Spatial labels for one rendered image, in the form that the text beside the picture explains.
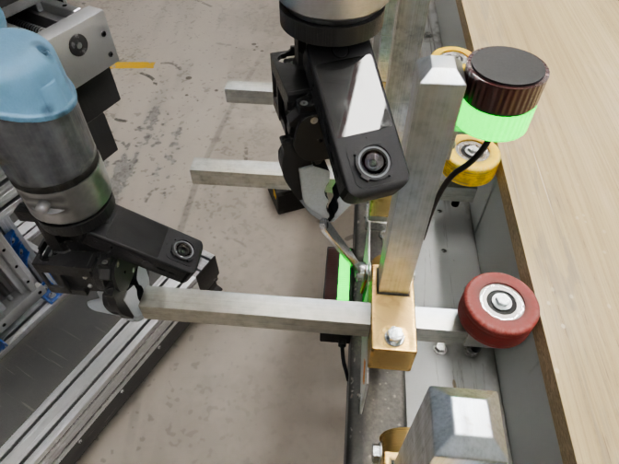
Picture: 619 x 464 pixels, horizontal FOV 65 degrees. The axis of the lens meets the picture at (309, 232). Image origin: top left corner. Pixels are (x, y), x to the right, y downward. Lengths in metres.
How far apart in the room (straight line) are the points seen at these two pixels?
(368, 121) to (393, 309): 0.29
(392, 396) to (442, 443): 0.46
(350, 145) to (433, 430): 0.18
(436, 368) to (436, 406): 0.57
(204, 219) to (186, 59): 1.16
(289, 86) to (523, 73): 0.17
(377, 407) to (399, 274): 0.22
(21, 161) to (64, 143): 0.03
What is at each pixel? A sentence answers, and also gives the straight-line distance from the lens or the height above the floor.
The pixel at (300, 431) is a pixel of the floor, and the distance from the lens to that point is 1.42.
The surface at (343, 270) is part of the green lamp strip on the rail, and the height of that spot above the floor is 0.70.
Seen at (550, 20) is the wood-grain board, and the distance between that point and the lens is 1.13.
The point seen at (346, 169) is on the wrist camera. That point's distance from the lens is 0.32.
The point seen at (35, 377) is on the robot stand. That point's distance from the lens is 1.42.
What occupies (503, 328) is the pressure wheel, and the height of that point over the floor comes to 0.91.
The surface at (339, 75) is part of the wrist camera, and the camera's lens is 0.34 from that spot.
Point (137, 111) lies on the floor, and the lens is 2.46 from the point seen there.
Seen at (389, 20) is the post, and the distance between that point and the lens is 0.92.
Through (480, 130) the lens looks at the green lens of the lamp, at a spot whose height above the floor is 1.12.
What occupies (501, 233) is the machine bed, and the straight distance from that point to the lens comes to 0.86.
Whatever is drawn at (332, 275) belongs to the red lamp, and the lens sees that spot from 0.80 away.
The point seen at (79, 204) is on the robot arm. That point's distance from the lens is 0.47.
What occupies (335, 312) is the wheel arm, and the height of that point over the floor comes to 0.86.
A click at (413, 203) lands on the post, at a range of 0.47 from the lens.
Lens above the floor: 1.35
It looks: 50 degrees down
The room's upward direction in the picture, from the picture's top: straight up
